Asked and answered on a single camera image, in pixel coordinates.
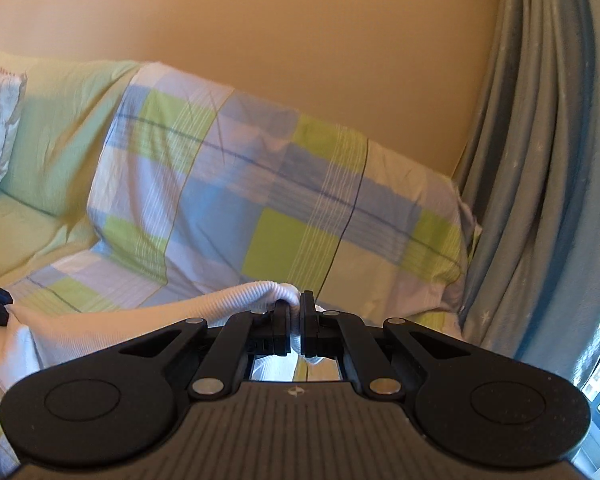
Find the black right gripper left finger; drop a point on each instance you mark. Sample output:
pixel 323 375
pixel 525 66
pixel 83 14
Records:
pixel 115 405

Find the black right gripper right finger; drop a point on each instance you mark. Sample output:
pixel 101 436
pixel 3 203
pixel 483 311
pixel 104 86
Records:
pixel 475 405

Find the white ribbed garment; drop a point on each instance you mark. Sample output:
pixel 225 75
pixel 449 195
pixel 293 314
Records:
pixel 32 341

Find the green sofa cover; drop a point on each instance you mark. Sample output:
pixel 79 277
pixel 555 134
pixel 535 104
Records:
pixel 66 111

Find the plaid blue green bedsheet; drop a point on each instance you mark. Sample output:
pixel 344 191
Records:
pixel 200 187

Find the teal star curtain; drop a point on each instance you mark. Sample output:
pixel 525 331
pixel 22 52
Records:
pixel 530 172

